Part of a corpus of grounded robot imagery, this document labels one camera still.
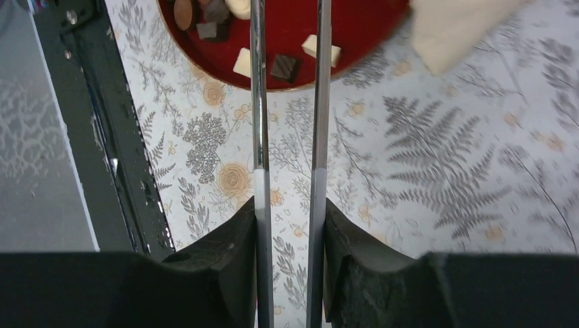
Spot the beige crumpled cloth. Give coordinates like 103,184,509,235
410,0,526,75

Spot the floral tablecloth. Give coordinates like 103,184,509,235
104,0,579,328

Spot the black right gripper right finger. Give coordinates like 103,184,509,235
324,202,578,327

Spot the white block chocolate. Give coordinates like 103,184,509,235
301,34,342,69

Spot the red round tray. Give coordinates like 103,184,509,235
158,0,410,91

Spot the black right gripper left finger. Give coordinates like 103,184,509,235
1,200,257,327

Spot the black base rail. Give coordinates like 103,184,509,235
27,1,174,260

